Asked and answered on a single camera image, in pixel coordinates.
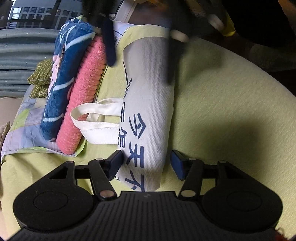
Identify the white canvas shopping bag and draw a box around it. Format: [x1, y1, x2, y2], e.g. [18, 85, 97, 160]
[70, 37, 174, 192]

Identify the blue patterned folded blanket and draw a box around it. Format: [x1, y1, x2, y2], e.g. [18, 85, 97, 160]
[40, 18, 95, 141]

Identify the pink ribbed folded towel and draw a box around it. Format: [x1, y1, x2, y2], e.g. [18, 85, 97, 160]
[56, 36, 106, 155]

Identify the light green bed sheet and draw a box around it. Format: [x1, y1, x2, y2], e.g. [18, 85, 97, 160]
[1, 25, 295, 237]

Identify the pastel patchwork quilt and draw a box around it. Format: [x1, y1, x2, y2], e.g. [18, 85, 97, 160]
[1, 85, 85, 157]

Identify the green zigzag pattern cushion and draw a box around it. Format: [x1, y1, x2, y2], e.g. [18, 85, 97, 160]
[27, 59, 53, 98]

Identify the grey-blue curtain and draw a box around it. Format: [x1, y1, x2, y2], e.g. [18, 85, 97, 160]
[1, 28, 59, 98]

